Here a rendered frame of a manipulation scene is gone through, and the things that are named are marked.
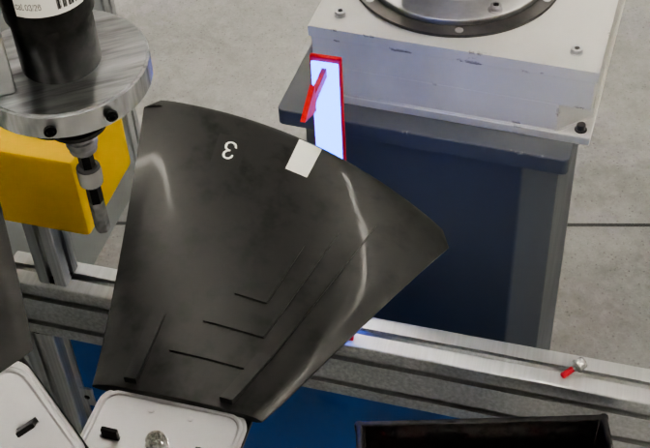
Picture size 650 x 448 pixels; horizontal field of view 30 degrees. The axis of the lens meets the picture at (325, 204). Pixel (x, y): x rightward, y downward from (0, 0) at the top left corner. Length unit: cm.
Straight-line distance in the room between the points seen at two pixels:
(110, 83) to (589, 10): 83
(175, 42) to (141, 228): 217
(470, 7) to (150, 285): 58
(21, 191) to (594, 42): 56
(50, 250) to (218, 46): 177
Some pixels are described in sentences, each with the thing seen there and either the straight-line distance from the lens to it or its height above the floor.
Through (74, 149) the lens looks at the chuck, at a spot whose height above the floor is 141.
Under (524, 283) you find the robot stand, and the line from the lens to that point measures 139.
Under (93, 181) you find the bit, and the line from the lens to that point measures 53.
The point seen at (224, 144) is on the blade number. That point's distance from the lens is 83.
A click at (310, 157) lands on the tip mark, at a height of 119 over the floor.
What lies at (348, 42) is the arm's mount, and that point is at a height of 101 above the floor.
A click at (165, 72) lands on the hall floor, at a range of 286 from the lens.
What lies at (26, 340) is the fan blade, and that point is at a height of 130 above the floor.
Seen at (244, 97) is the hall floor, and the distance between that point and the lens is 276.
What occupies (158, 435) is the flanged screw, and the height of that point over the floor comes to 119.
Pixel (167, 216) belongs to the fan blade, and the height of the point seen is 120.
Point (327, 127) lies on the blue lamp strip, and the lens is 95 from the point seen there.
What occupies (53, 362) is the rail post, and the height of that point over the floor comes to 73.
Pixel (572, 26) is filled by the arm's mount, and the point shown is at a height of 102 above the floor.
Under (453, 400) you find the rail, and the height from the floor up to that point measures 81.
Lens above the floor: 175
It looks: 45 degrees down
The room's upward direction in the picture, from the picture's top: 4 degrees counter-clockwise
